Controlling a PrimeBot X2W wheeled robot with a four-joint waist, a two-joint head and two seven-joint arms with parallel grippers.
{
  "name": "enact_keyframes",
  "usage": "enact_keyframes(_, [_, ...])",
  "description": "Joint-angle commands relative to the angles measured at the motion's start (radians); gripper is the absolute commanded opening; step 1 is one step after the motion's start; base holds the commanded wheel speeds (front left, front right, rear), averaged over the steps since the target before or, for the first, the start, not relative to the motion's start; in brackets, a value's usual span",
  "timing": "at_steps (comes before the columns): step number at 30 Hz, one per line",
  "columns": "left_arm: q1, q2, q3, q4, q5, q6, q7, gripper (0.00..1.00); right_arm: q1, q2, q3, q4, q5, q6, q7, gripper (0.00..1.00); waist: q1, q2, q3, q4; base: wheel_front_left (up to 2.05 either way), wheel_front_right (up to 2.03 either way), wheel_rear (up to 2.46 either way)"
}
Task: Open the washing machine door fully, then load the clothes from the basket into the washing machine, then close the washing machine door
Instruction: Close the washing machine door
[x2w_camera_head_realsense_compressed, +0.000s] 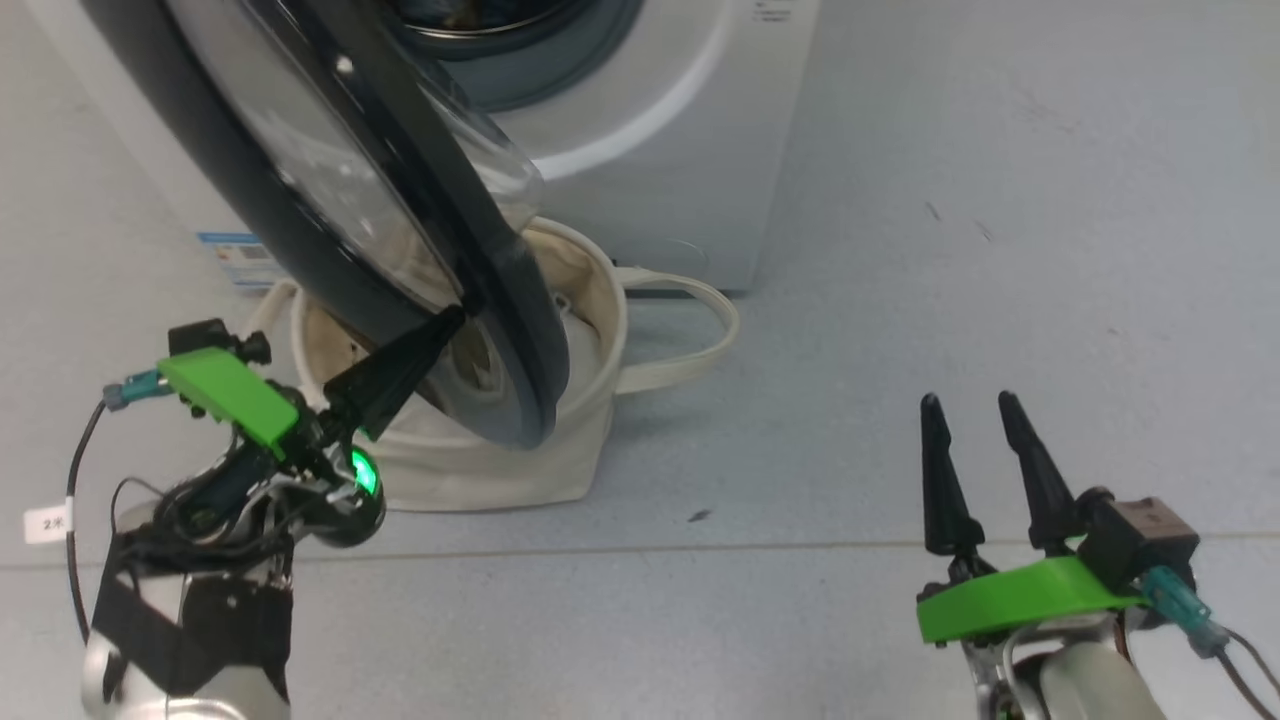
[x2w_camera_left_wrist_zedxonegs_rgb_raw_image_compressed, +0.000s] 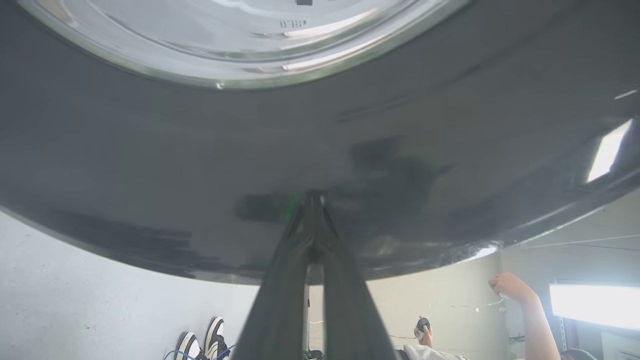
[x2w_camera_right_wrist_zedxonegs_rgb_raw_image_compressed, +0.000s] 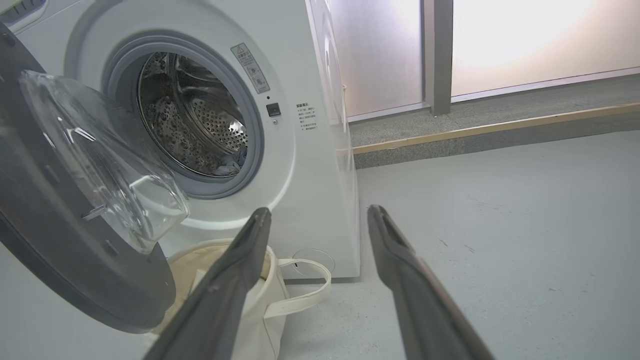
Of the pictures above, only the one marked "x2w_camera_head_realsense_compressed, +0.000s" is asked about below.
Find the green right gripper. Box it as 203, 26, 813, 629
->
917, 389, 1147, 720

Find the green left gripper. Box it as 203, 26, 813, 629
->
158, 305, 468, 471

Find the black round glass washer door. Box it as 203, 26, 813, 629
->
80, 0, 571, 449

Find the stainless steel washing machine drum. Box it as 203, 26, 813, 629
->
395, 0, 561, 36

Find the white front-load washing machine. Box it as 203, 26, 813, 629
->
25, 0, 821, 296

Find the grey rubber door gasket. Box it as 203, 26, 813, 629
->
380, 0, 646, 113

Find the cream canvas laundry basket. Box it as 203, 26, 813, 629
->
240, 215, 741, 513

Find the blue energy label sticker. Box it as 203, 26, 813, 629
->
197, 232, 276, 291

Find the right arm cable teal plug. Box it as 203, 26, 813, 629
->
1140, 565, 1280, 720

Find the arm cable teal plug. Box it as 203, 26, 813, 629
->
65, 368, 173, 646
1140, 565, 1280, 720

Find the left arm cable teal plug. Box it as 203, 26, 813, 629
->
65, 368, 173, 646

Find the white cable tag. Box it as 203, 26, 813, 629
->
25, 505, 76, 546

